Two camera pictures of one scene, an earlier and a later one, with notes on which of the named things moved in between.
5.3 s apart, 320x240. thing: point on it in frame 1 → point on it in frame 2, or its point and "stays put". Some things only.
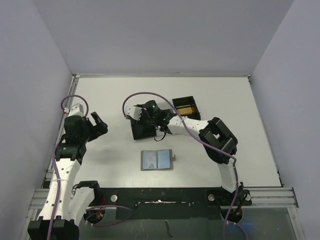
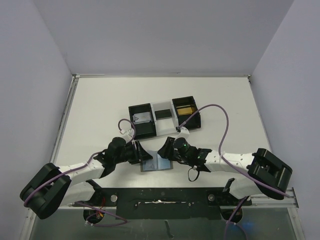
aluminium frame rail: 282,197 stays put
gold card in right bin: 185,111 stays put
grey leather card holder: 156,160 stays put
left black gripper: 92,127 → 137,152
